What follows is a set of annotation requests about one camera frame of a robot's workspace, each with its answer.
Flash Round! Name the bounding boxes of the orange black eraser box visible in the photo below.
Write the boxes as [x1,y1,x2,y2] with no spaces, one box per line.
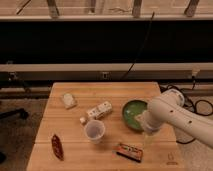
[116,143,143,163]

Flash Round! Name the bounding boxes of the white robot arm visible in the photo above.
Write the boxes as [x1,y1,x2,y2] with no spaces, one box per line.
[141,89,213,149]

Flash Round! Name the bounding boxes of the green ceramic bowl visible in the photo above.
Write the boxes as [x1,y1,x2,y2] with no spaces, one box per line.
[122,100,147,132]

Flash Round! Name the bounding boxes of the white ceramic cup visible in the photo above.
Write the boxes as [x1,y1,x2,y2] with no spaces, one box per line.
[84,120,106,144]

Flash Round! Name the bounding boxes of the white power strip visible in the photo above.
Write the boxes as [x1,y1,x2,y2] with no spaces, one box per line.
[87,101,112,119]

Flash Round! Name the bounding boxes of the small white cube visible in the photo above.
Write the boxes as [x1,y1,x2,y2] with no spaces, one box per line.
[79,117,87,125]

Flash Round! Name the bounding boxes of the clear wrapped white packet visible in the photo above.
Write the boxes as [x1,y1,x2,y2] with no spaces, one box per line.
[62,93,77,109]

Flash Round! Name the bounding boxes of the dark red snack packet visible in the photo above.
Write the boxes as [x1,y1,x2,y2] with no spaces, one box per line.
[51,134,64,161]

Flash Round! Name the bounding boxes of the black chair base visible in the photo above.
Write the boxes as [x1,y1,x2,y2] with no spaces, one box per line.
[0,108,29,119]

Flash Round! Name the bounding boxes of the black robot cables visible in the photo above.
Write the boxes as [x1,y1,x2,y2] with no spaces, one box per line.
[159,75,213,145]

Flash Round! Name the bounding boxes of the black hanging cable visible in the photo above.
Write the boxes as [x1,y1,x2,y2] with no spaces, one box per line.
[119,11,156,81]

